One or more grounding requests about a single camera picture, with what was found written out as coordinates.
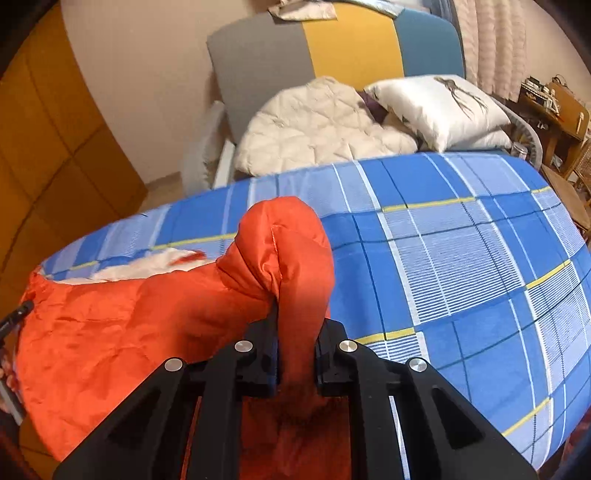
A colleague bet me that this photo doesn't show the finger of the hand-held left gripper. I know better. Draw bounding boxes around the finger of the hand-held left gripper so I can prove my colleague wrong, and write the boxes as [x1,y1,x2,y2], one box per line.
[0,299,35,335]
[0,381,25,425]

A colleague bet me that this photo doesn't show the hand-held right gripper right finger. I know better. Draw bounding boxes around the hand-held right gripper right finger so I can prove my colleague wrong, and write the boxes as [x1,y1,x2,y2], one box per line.
[314,318,539,480]

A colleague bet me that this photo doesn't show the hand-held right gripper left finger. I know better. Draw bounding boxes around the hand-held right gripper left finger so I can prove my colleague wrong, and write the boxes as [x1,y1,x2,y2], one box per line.
[53,318,280,480]

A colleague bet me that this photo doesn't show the orange puffer jacket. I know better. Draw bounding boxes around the orange puffer jacket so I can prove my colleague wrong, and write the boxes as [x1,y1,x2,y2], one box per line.
[16,196,352,480]

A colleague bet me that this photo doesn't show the orange wooden wardrobe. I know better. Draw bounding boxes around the orange wooden wardrobe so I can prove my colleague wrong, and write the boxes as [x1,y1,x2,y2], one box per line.
[0,4,148,296]

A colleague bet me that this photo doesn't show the bed with blue plaid sheet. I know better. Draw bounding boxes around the bed with blue plaid sheet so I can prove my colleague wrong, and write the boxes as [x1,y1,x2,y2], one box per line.
[39,152,591,467]

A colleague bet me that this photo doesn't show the cream quilted jacket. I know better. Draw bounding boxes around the cream quilted jacket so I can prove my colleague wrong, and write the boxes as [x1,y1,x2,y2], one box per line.
[233,76,419,178]

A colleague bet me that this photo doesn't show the dark purple cloth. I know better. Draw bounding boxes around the dark purple cloth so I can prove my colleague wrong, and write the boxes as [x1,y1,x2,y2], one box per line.
[358,90,393,125]

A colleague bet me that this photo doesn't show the white printed pillow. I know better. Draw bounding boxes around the white printed pillow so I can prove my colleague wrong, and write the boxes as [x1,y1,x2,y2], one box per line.
[365,76,513,153]

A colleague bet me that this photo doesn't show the rattan wooden chair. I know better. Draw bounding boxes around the rattan wooden chair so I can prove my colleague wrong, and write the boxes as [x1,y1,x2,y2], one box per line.
[540,138,591,232]

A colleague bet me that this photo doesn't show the wooden desk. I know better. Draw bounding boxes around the wooden desk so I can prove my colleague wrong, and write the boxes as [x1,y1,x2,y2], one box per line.
[517,78,591,155]

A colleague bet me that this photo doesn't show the grey yellow blue headboard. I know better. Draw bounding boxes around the grey yellow blue headboard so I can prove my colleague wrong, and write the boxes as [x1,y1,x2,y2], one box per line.
[206,2,465,144]

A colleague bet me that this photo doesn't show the black box on desk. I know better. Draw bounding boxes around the black box on desk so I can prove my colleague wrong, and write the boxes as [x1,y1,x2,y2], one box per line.
[524,78,555,104]

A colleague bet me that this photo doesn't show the beige patterned curtain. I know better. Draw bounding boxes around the beige patterned curtain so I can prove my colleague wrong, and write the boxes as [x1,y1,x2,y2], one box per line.
[450,0,527,100]
[268,0,340,21]

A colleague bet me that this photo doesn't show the silver grey cloth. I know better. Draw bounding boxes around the silver grey cloth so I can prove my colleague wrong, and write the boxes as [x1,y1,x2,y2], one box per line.
[346,0,402,17]

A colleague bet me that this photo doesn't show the grey fabric bed rail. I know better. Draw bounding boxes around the grey fabric bed rail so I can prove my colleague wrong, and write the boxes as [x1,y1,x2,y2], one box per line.
[501,104,546,162]

